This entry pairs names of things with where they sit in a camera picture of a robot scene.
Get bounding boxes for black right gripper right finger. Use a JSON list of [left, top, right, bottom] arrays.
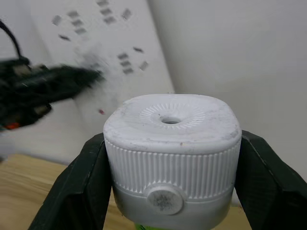
[[236, 129, 307, 230]]

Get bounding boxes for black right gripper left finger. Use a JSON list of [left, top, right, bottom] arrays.
[[28, 133, 114, 230]]

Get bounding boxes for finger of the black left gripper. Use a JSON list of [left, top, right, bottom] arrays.
[[45, 64, 106, 84], [47, 80, 98, 105]]

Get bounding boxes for green repellent liquid bottle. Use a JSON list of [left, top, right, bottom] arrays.
[[135, 222, 154, 230]]

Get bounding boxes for white mosquito repellent heater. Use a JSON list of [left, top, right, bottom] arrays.
[[103, 93, 242, 229]]

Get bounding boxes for white power strip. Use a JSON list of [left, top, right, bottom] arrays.
[[30, 0, 176, 120]]

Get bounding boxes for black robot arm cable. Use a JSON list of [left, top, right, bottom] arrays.
[[0, 18, 24, 59]]

